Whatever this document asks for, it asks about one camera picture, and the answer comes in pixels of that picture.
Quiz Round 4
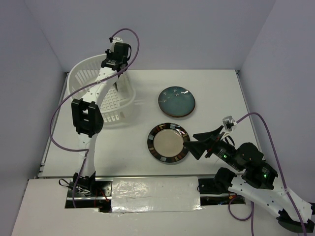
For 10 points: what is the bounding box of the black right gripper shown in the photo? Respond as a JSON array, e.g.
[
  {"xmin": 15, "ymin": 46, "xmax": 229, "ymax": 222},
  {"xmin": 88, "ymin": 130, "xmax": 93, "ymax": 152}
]
[{"xmin": 181, "ymin": 124, "xmax": 243, "ymax": 171}]

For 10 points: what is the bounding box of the beige plate with dark rim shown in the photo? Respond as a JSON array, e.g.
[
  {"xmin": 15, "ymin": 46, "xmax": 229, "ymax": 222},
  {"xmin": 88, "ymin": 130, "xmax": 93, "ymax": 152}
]
[{"xmin": 147, "ymin": 122, "xmax": 190, "ymax": 165}]

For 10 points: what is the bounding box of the blue glazed ceramic plate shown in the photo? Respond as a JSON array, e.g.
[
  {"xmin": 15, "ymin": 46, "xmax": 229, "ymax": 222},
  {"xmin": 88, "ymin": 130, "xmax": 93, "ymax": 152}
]
[{"xmin": 158, "ymin": 99, "xmax": 196, "ymax": 118}]

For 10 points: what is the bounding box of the teal plate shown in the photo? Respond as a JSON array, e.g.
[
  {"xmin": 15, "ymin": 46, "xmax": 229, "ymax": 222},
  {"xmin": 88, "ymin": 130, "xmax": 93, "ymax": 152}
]
[{"xmin": 157, "ymin": 86, "xmax": 196, "ymax": 118}]

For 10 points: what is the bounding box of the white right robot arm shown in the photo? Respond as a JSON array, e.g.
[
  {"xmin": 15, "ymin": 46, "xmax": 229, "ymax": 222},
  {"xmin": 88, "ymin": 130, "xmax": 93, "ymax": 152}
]
[{"xmin": 184, "ymin": 124, "xmax": 315, "ymax": 233}]

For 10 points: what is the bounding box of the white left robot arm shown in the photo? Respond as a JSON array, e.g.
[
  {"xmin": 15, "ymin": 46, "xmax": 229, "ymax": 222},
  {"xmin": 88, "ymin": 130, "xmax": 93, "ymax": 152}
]
[{"xmin": 71, "ymin": 37, "xmax": 131, "ymax": 196}]

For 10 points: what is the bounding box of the white plastic dish rack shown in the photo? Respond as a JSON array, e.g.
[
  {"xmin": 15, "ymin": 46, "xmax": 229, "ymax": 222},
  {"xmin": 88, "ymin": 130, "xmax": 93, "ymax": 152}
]
[{"xmin": 67, "ymin": 54, "xmax": 136, "ymax": 125}]

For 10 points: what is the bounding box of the silver foil tape sheet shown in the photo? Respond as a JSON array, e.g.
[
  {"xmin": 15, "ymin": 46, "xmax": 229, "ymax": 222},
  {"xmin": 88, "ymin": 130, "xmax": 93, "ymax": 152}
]
[{"xmin": 111, "ymin": 177, "xmax": 201, "ymax": 213}]

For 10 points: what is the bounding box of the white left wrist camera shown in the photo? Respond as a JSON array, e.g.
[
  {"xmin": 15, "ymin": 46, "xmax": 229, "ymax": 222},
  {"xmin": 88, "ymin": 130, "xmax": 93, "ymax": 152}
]
[{"xmin": 109, "ymin": 37, "xmax": 123, "ymax": 52}]

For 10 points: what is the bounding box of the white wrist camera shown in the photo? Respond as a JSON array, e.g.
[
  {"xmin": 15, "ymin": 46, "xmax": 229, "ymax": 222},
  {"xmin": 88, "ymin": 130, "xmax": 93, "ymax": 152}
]
[
  {"xmin": 109, "ymin": 37, "xmax": 123, "ymax": 52},
  {"xmin": 222, "ymin": 116, "xmax": 237, "ymax": 134}
]

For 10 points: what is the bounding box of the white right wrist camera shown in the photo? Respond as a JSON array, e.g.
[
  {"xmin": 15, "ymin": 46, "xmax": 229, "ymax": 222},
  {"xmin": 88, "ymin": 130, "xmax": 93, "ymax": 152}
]
[{"xmin": 222, "ymin": 116, "xmax": 237, "ymax": 134}]

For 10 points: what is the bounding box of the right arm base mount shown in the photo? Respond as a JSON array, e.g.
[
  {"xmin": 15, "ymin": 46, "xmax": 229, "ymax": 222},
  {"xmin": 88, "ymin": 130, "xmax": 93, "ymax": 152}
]
[{"xmin": 197, "ymin": 178, "xmax": 245, "ymax": 207}]

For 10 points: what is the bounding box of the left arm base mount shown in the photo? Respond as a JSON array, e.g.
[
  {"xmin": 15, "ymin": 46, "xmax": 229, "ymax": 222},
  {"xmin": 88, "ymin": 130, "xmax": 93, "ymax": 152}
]
[{"xmin": 58, "ymin": 178, "xmax": 113, "ymax": 213}]

